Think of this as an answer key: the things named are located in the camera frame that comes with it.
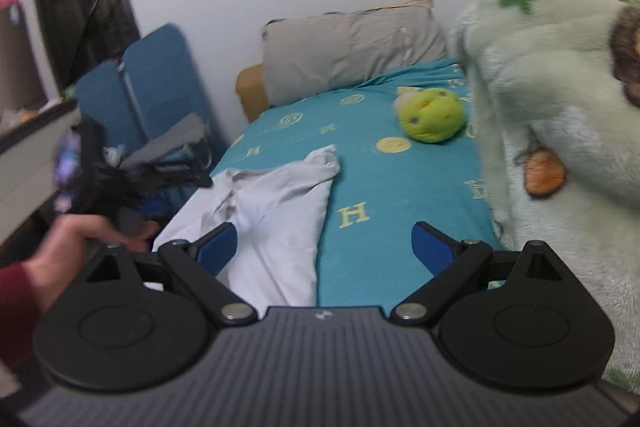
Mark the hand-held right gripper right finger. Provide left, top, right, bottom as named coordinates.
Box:
left=390, top=221, right=571, bottom=326

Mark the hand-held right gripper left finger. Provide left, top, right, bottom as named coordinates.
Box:
left=75, top=222, right=259, bottom=326

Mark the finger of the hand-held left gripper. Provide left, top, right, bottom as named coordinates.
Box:
left=120, top=156, right=215, bottom=198

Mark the light grey garment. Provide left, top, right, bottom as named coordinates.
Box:
left=150, top=144, right=342, bottom=308

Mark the person's left forearm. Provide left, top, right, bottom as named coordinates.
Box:
left=0, top=264, right=47, bottom=371

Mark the person's left hand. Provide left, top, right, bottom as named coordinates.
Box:
left=25, top=213, right=161, bottom=311

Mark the grey cloth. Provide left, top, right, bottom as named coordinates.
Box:
left=120, top=112, right=209, bottom=170

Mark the white table with dark top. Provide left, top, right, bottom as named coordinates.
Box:
left=0, top=99, right=82, bottom=244

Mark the teal patterned bed sheet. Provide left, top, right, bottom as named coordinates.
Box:
left=210, top=57, right=506, bottom=308

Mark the blue covered chair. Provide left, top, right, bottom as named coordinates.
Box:
left=122, top=24, right=231, bottom=218
left=74, top=59, right=147, bottom=148

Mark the tan cushion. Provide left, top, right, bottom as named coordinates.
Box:
left=235, top=64, right=271, bottom=124

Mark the green plush toy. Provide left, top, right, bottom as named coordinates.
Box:
left=392, top=86, right=467, bottom=144

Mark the green printed fleece blanket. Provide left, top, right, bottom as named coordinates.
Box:
left=447, top=0, right=640, bottom=394

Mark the grey pillow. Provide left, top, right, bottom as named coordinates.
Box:
left=261, top=6, right=449, bottom=108

